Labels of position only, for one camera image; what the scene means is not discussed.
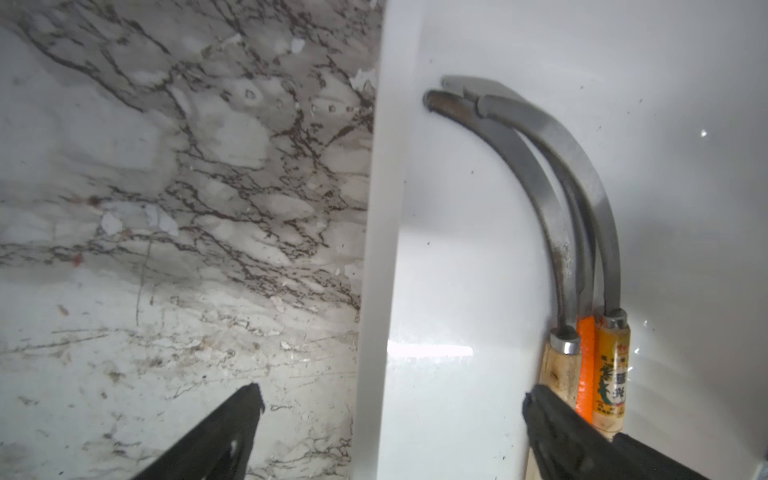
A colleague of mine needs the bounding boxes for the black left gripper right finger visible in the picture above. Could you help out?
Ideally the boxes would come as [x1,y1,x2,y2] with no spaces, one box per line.
[522,385,706,480]

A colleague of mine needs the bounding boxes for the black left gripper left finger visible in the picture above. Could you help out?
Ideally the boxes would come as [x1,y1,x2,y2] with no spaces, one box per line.
[135,383,265,480]

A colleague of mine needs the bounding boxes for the bare wooden handle sickle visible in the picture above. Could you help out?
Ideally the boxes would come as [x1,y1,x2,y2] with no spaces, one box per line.
[423,90,582,408]

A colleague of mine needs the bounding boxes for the yellow label wooden sickle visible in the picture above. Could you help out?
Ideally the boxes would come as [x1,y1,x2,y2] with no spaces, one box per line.
[438,75,630,438]

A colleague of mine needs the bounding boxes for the orange handle sickle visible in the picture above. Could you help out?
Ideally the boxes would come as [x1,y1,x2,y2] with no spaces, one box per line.
[543,152,597,424]

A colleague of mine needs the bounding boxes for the white plastic storage tray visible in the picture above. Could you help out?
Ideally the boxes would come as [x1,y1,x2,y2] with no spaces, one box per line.
[351,1,767,479]

